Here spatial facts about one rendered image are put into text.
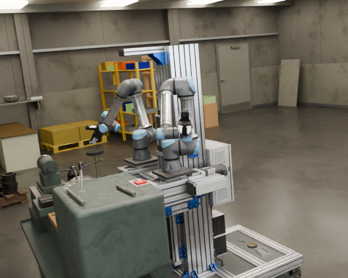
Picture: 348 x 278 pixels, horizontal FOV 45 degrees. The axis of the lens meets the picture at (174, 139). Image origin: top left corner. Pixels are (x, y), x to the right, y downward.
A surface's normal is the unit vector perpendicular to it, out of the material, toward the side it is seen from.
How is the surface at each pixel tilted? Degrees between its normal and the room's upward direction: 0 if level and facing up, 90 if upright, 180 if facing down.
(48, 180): 90
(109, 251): 90
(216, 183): 90
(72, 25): 90
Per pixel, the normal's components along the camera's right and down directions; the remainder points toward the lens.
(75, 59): 0.50, 0.13
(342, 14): -0.86, 0.18
